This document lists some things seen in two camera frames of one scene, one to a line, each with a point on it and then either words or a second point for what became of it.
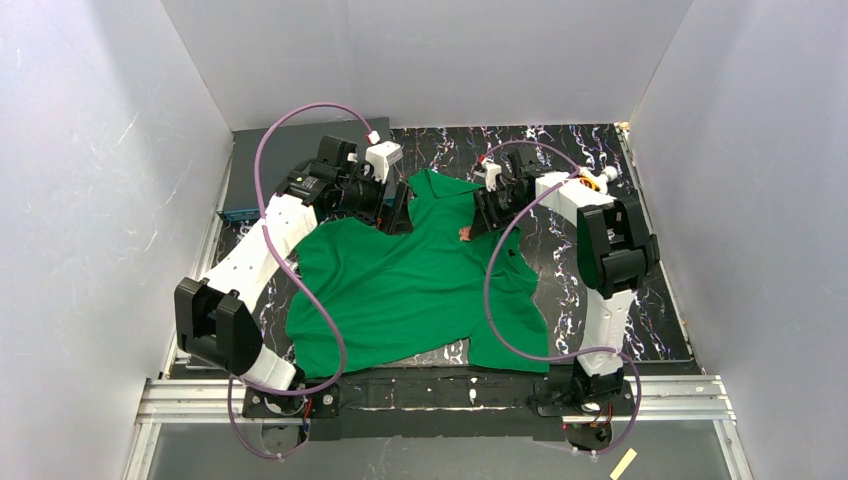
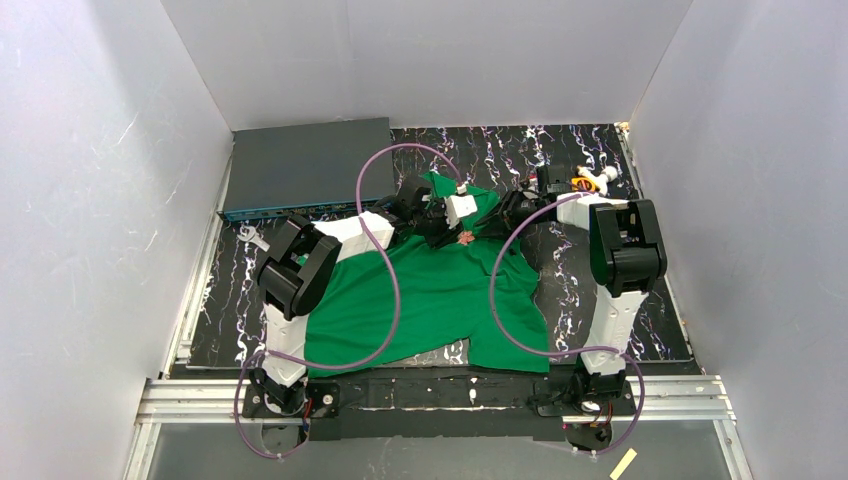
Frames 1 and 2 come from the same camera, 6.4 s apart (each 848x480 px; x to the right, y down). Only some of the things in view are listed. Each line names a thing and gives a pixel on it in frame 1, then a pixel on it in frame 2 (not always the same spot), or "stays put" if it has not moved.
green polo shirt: x=393 y=293 stays put
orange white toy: x=600 y=181 stays put
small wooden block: x=623 y=464 stays put
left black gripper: x=392 y=206 → x=440 y=225
